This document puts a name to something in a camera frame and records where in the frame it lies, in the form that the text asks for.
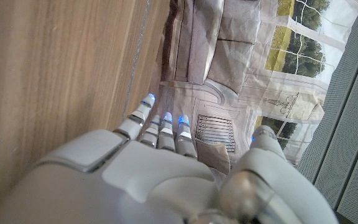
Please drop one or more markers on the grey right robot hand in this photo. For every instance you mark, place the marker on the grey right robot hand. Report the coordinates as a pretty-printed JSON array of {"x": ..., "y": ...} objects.
[{"x": 135, "y": 180}]

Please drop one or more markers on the printed sofa room backdrop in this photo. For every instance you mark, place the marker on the printed sofa room backdrop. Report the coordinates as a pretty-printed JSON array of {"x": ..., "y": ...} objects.
[{"x": 244, "y": 62}]

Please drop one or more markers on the grey tape outline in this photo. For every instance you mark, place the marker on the grey tape outline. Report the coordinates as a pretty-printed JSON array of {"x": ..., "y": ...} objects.
[{"x": 137, "y": 56}]

